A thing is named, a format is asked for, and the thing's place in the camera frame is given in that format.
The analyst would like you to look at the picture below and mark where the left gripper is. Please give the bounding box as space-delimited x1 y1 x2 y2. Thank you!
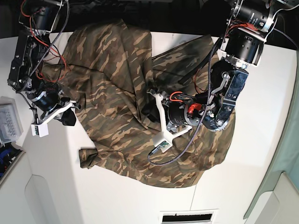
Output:
142 89 206 138

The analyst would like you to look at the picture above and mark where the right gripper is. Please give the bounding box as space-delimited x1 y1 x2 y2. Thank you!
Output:
29 87 81 126

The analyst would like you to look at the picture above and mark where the camouflage t-shirt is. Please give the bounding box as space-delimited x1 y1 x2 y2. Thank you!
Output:
42 18 236 189

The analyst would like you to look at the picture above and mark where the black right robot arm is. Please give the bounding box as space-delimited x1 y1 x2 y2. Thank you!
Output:
7 0 80 126

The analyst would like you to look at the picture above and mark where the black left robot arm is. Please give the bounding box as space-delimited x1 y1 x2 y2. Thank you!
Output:
142 0 276 135

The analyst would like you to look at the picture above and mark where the clear plastic screw box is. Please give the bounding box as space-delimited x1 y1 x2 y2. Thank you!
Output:
0 96 23 145

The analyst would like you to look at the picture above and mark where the grey tray with blue items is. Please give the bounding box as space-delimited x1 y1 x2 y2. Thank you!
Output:
0 142 25 185

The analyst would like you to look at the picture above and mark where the white slotted table vent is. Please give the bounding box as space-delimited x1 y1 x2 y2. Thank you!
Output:
159 209 218 224

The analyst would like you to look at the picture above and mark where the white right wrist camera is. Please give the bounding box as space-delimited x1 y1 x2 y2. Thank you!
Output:
31 124 49 137

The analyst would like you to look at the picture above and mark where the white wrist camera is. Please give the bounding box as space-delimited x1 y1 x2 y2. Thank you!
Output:
152 132 173 153
31 124 49 137

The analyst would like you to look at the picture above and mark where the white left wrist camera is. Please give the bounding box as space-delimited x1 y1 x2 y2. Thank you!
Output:
152 132 173 153

